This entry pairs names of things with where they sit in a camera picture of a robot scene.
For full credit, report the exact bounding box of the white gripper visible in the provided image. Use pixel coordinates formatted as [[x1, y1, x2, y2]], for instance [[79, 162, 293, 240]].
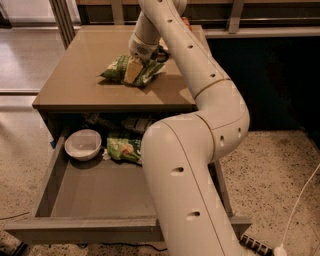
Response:
[[124, 33, 169, 84]]

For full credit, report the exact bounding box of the metal frame post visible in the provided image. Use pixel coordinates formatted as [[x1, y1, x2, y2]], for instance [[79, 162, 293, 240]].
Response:
[[49, 0, 75, 48]]

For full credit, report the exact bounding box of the grey crumpled bag in drawer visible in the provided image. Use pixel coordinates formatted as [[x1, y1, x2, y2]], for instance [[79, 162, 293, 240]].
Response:
[[121, 117, 154, 134]]

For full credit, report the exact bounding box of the green jalapeno chip bag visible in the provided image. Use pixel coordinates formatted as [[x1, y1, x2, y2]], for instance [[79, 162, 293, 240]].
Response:
[[100, 55, 164, 87]]

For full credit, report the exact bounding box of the white bowl in drawer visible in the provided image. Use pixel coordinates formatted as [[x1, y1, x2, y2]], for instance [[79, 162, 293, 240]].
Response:
[[64, 129, 102, 161]]

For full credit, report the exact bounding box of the orange soda can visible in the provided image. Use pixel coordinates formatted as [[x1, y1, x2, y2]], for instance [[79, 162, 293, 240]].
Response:
[[181, 17, 192, 31]]

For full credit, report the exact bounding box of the dark bag in drawer back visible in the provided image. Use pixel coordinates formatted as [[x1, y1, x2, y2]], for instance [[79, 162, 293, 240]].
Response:
[[81, 113, 118, 130]]

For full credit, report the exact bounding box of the grey cabinet table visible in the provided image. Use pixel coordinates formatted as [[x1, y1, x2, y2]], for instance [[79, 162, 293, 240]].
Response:
[[33, 25, 196, 139]]

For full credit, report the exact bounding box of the black floor cable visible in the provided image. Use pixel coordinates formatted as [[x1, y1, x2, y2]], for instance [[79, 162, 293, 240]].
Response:
[[77, 240, 168, 252]]

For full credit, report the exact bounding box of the black power strip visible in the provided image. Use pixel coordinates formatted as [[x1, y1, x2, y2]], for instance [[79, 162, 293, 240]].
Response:
[[239, 234, 273, 256]]

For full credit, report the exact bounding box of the green snack bag in drawer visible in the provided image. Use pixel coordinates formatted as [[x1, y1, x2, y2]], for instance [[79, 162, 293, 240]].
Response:
[[107, 130, 142, 164]]

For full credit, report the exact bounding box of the open grey top drawer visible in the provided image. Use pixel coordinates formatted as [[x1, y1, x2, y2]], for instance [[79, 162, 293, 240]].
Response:
[[4, 114, 252, 245]]

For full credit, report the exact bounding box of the white power cable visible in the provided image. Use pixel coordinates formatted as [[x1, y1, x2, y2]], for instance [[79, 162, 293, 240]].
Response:
[[273, 162, 320, 256]]

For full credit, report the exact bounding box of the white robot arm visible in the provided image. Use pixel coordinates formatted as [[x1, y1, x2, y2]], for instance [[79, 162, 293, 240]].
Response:
[[129, 0, 250, 256]]

